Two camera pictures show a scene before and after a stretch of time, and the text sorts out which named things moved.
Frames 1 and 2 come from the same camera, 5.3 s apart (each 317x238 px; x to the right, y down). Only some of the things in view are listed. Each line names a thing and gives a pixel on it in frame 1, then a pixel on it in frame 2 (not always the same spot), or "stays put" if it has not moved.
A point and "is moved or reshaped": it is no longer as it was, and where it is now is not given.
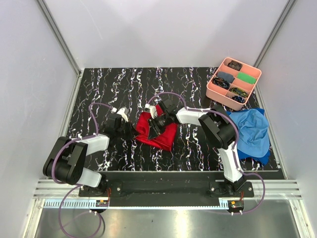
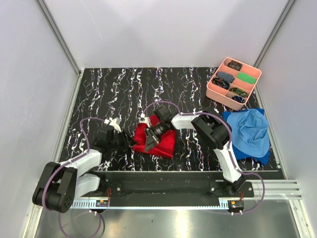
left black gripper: x=131 y=132 -> x=128 y=142
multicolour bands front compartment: x=238 y=91 stays put
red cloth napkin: x=164 y=141 is moved or reshaped
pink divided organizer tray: x=233 y=84 stays put
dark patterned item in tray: x=235 y=65 stays put
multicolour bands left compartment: x=221 y=83 stays put
